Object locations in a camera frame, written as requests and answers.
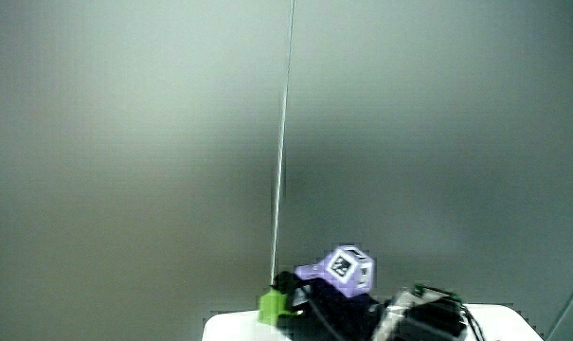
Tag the person's right forearm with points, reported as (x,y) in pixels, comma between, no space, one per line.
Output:
(423,322)

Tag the person's right hand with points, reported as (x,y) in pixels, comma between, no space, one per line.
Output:
(335,308)

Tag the green brick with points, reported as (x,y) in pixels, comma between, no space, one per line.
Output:
(272,307)

